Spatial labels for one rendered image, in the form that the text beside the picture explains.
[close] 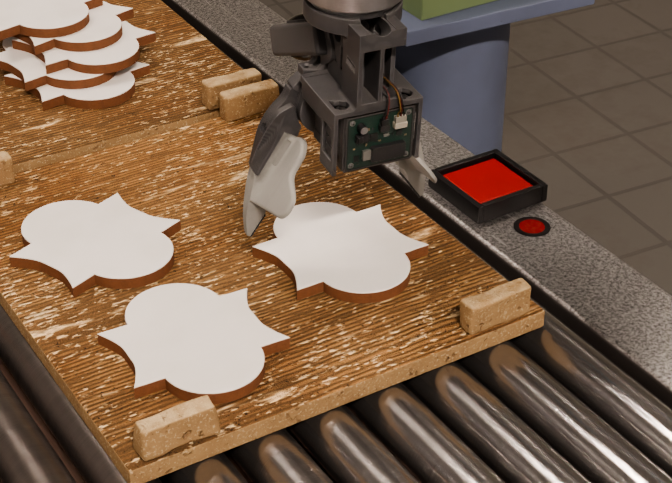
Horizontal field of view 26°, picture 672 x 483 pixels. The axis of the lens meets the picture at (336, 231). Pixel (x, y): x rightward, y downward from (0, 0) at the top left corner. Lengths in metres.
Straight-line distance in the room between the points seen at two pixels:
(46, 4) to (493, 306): 0.63
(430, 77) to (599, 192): 1.31
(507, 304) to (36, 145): 0.49
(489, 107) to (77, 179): 0.74
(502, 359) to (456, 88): 0.79
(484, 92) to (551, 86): 1.65
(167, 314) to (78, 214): 0.17
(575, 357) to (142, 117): 0.50
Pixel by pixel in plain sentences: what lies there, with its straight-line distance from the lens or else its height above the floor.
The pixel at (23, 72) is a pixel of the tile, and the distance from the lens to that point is 1.45.
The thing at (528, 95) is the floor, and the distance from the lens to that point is 3.48.
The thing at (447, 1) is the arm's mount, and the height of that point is 0.89.
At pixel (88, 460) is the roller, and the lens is 1.04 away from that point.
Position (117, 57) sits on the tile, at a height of 0.97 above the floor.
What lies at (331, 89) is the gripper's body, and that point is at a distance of 1.06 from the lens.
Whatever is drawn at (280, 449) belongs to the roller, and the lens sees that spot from 1.02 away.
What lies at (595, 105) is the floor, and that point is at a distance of 3.46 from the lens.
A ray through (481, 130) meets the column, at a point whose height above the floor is 0.68.
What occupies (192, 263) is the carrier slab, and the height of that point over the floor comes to 0.94.
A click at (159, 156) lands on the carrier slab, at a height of 0.94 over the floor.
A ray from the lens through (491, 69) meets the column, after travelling 1.87.
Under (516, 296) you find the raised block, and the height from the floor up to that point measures 0.96.
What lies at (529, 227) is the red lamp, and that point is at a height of 0.92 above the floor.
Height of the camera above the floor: 1.59
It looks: 33 degrees down
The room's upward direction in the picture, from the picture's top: straight up
